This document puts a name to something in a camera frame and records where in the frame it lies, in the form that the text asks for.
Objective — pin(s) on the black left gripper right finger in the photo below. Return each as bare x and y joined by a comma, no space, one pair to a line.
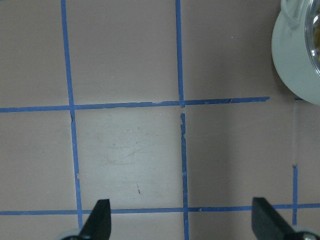
268,224

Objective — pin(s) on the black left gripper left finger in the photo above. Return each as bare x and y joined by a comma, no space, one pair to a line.
96,227

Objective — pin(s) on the pale green cooking pot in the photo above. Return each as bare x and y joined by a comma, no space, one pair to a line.
289,53

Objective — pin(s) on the glass pot lid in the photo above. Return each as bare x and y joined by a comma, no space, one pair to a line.
312,33

